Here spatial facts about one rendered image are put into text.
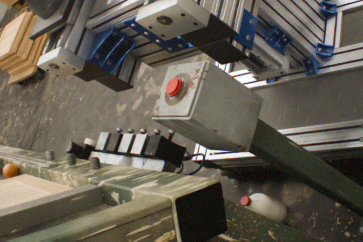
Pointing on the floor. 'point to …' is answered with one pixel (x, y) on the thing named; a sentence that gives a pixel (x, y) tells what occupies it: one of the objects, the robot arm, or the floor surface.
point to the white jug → (265, 206)
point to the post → (305, 167)
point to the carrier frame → (256, 228)
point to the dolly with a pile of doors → (21, 49)
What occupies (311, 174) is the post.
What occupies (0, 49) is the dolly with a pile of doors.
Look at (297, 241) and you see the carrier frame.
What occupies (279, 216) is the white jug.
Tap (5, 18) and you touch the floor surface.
